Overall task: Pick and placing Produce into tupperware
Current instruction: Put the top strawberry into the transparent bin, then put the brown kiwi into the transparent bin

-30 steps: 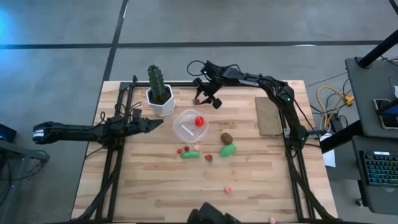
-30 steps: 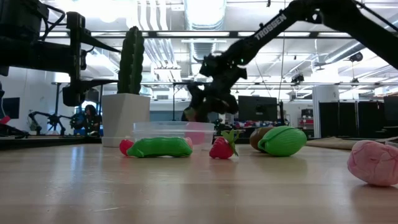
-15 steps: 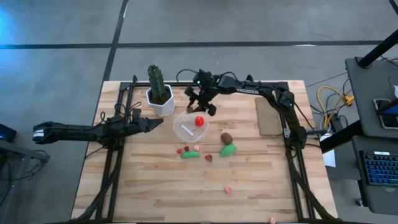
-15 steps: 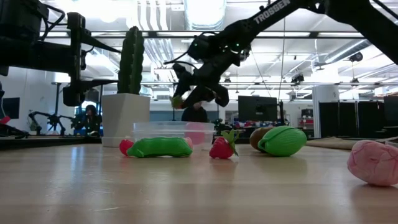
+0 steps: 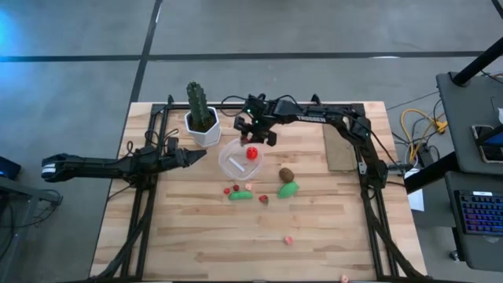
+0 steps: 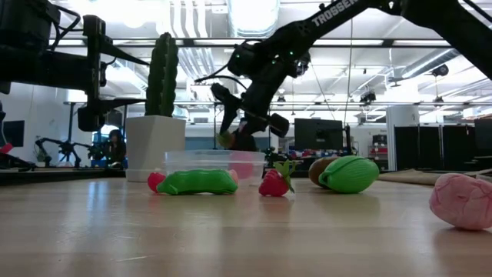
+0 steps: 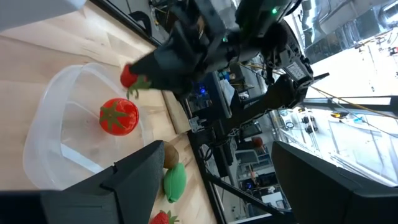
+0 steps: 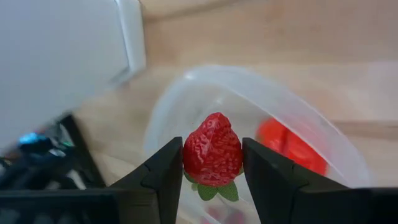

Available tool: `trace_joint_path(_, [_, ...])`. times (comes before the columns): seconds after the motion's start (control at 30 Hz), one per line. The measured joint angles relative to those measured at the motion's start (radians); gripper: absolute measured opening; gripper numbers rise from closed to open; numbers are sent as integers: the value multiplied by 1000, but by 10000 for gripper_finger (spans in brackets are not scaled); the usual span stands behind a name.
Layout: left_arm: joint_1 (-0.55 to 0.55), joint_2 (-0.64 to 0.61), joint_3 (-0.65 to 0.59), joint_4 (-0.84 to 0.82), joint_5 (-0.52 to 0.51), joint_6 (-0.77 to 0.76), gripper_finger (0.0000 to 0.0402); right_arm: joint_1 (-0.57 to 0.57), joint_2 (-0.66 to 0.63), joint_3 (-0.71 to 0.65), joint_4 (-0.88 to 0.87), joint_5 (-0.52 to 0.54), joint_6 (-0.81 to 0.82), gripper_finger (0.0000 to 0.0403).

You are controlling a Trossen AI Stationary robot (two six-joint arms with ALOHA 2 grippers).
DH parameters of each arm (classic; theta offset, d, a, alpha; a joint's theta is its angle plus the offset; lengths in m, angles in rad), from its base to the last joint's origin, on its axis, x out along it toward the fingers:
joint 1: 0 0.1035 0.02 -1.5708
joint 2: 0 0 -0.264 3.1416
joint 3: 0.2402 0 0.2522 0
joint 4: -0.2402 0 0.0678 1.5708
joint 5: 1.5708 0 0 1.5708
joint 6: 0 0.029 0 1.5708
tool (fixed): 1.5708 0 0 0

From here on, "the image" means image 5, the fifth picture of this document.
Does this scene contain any black metal table frame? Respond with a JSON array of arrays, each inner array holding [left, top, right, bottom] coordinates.
[[88, 94, 433, 283]]

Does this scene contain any white hexagonal plant pot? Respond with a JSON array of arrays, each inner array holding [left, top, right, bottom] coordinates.
[[183, 106, 222, 149]]

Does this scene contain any dark gray cart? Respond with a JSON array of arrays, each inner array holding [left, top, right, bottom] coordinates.
[[443, 171, 503, 273]]

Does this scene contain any black smartphone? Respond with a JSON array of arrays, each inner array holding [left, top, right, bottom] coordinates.
[[471, 124, 503, 164]]

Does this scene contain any black device with blue light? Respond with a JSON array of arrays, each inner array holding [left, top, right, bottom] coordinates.
[[0, 156, 21, 181]]

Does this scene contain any black round pole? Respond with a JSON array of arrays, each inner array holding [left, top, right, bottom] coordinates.
[[450, 37, 503, 87]]

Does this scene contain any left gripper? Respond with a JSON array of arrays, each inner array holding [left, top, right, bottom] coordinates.
[[156, 148, 208, 171]]

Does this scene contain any brown rectangular mat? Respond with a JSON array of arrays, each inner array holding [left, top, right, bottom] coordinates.
[[321, 122, 359, 172]]

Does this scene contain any black slanted bar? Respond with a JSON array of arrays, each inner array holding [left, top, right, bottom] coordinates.
[[403, 151, 461, 194]]

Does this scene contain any green cactus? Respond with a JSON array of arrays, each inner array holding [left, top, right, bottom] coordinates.
[[185, 80, 213, 133]]

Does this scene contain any brown toy kiwi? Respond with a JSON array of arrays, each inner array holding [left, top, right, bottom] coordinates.
[[278, 167, 296, 184]]

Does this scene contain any clear plastic tupperware container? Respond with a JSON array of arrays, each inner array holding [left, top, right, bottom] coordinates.
[[218, 137, 265, 182]]

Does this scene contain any gray desk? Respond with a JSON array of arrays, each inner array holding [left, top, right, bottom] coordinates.
[[435, 72, 503, 175]]

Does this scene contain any yellow cable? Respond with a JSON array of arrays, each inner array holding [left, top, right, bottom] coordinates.
[[399, 108, 449, 158]]

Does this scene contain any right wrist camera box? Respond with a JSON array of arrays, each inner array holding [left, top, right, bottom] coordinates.
[[245, 94, 266, 113]]

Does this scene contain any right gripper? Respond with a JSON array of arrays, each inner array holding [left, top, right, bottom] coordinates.
[[234, 101, 284, 147]]

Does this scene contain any green toy avocado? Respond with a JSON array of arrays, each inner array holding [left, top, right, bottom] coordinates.
[[277, 181, 300, 200]]

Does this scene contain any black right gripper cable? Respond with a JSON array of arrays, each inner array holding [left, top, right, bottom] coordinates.
[[219, 94, 260, 117]]

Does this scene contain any green toy cucumber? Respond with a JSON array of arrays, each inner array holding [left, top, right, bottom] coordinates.
[[228, 190, 254, 202]]

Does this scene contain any black power strip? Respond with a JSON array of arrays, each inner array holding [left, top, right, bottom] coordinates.
[[415, 143, 435, 167]]

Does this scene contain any white paper sheet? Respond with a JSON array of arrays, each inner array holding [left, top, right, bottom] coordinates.
[[404, 167, 426, 212]]

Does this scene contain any blue backlit laptop keyboard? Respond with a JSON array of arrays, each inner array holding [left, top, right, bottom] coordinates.
[[453, 189, 503, 237]]

